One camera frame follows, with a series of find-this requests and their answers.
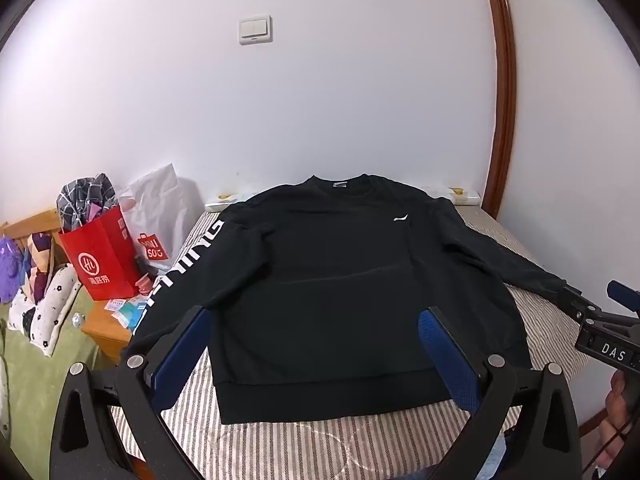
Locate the silver foil wrapper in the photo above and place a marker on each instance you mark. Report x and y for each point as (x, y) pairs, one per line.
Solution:
(80, 320)

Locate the wooden chair with clothes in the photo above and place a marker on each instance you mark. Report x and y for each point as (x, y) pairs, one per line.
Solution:
(30, 222)

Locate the person's right hand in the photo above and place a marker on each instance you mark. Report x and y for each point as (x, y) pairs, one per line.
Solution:
(622, 420)

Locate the person's blue jeans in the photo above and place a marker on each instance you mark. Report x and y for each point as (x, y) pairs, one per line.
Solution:
(507, 455)

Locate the wooden nightstand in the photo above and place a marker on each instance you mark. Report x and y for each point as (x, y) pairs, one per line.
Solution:
(107, 332)

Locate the brown wooden door frame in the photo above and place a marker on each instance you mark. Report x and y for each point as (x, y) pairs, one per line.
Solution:
(505, 110)

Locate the blue packet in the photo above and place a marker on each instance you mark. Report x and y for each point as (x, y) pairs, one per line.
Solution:
(132, 312)

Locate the purple plush toy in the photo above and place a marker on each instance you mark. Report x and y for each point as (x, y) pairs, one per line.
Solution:
(10, 270)

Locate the small red cup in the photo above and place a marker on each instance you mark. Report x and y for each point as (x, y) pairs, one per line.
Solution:
(143, 285)

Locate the white plastic bag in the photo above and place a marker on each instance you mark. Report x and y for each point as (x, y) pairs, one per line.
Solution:
(160, 210)

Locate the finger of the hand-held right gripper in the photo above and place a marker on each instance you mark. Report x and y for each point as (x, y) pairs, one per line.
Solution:
(577, 305)
(625, 297)

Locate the grey plaid cloth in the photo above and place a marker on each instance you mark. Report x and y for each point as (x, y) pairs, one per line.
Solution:
(82, 200)

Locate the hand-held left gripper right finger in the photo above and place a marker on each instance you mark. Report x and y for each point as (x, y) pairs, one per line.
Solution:
(450, 355)

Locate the small white packet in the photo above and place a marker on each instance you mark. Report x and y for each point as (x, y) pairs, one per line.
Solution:
(115, 304)

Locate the white light switch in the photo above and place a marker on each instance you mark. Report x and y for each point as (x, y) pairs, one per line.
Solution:
(255, 30)

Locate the striped bed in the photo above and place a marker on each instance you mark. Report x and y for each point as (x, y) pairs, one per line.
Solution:
(310, 450)

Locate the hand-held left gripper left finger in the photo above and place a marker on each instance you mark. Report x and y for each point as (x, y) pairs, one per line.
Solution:
(180, 355)

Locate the white flowered pillow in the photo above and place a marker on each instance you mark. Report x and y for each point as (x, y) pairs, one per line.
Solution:
(45, 315)

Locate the red paper bag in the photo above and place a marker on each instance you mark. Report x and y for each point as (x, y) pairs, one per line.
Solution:
(102, 255)

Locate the green blanket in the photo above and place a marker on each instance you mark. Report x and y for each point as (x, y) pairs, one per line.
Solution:
(30, 395)

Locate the black sweatshirt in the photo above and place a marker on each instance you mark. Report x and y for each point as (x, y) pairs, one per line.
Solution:
(320, 280)

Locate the diamond patterned cloth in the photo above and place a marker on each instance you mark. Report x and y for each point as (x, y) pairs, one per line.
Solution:
(40, 265)

